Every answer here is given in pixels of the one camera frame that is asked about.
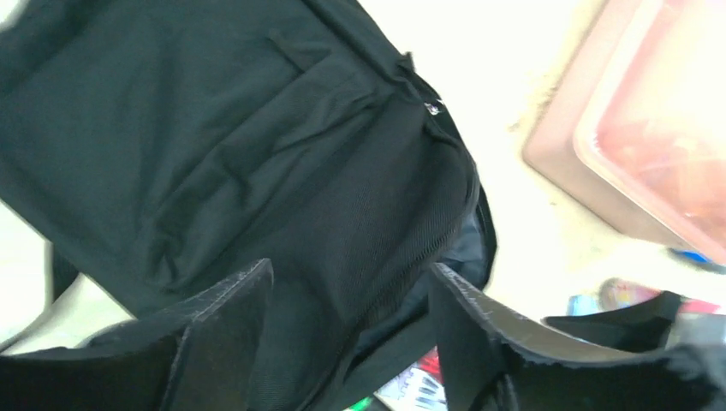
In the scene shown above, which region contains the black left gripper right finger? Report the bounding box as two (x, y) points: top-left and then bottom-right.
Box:
(429, 264), (725, 410)

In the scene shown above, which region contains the translucent pink plastic storage box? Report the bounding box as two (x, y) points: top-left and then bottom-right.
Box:
(523, 1), (725, 265)

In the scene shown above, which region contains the green highlighter marker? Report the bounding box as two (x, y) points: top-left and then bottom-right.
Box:
(345, 396), (373, 411)

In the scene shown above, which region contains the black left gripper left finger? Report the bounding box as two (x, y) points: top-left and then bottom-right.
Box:
(1, 259), (273, 411)

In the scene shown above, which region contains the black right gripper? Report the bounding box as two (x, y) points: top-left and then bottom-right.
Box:
(542, 291), (726, 354)

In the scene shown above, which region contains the blue capped glue stick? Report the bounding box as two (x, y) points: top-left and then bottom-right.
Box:
(669, 248), (725, 275)

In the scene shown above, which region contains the black student backpack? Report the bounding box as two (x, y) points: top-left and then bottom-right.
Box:
(1, 1), (496, 410)

